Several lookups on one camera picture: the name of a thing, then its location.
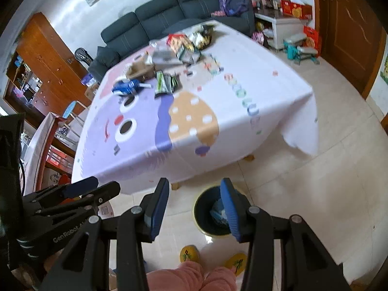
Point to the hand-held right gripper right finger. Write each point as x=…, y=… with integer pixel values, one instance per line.
x=230, y=212

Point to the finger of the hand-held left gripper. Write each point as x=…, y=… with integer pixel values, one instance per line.
x=80, y=185
x=103, y=191

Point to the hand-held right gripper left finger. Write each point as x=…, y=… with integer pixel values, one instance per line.
x=157, y=210

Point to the black bin with gold rim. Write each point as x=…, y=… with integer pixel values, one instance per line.
x=206, y=209

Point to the blue packet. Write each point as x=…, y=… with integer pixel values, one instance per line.
x=125, y=86

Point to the light green packet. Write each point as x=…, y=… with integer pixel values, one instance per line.
x=162, y=83

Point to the brown cardboard tray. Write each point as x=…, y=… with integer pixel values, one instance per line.
x=139, y=68

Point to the dark green packet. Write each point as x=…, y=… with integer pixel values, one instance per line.
x=174, y=82

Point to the grey packet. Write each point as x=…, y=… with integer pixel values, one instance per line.
x=163, y=57

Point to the white green packet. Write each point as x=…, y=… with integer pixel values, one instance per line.
x=186, y=55

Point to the red carton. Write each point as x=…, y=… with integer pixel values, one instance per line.
x=177, y=41

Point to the yellow green foil bag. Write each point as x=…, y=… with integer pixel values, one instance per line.
x=198, y=38

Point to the yellow slipper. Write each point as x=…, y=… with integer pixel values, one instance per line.
x=189, y=253
x=238, y=262

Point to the side table with white cloth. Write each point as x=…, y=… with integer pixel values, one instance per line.
x=39, y=148

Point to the blue round stool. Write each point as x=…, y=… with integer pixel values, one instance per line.
x=69, y=109

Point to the printed cartoon tablecloth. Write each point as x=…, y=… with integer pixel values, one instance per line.
x=230, y=121

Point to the cardboard box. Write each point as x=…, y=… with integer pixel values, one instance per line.
x=91, y=91

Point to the purple pack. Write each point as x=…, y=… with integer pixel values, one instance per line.
x=88, y=80

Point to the wooden cabinet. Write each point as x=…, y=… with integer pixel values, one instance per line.
x=51, y=63

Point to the dark teal square cushion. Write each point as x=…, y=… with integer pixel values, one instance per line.
x=104, y=59

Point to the black floor fan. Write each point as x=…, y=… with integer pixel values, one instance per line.
x=81, y=55

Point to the teal stepper machine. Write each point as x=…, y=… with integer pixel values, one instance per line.
x=300, y=50

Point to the pink patterned bag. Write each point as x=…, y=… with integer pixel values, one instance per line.
x=259, y=38

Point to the dark teal flat cushion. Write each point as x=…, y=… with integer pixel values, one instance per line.
x=182, y=25

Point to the dark teal sofa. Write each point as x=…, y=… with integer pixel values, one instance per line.
x=157, y=15

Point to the white side cabinet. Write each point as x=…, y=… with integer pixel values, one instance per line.
x=288, y=27

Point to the red gift bag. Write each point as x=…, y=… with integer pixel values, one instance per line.
x=312, y=36

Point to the pink toy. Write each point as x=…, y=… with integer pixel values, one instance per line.
x=218, y=13

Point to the purple backpack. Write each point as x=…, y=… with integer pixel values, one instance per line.
x=235, y=4

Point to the wooden door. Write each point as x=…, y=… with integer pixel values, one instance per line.
x=348, y=36

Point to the red gift box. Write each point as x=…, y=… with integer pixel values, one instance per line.
x=295, y=9

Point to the green wall poster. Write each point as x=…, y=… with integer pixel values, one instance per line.
x=385, y=69

